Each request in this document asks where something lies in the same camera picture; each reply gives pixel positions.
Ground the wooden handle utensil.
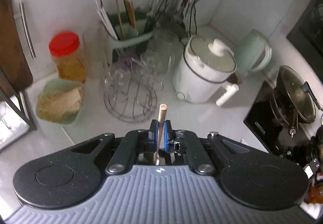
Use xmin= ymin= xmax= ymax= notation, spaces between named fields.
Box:
xmin=153 ymin=104 xmax=168 ymax=165

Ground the white electric cooker pot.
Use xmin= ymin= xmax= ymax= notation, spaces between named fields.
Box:
xmin=172 ymin=35 xmax=239 ymax=107

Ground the green plastic basket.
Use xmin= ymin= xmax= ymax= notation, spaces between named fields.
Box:
xmin=36 ymin=78 xmax=85 ymax=126

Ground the bundle of bamboo sticks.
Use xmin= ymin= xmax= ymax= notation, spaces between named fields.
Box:
xmin=36 ymin=87 xmax=84 ymax=124

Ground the green chopstick drainer holder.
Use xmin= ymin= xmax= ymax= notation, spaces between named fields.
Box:
xmin=95 ymin=0 xmax=155 ymax=62

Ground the black induction cooktop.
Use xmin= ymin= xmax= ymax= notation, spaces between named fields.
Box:
xmin=244 ymin=81 xmax=309 ymax=164

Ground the mint green electric kettle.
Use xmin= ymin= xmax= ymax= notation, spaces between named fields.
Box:
xmin=233 ymin=29 xmax=273 ymax=76

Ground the red lid plastic jar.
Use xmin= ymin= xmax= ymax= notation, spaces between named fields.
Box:
xmin=49 ymin=31 xmax=86 ymax=83

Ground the black wok with lid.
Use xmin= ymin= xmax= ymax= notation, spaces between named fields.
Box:
xmin=271 ymin=66 xmax=322 ymax=137

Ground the black metal dish rack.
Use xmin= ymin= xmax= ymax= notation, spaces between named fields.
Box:
xmin=1 ymin=70 xmax=37 ymax=151

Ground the brown wooden cutting board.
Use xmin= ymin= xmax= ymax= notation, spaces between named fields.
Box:
xmin=1 ymin=0 xmax=33 ymax=91

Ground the wire glass holder rack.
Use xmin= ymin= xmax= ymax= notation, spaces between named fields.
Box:
xmin=104 ymin=55 xmax=164 ymax=124

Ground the cabinet steel bar handle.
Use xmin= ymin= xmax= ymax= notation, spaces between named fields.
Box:
xmin=19 ymin=2 xmax=37 ymax=59

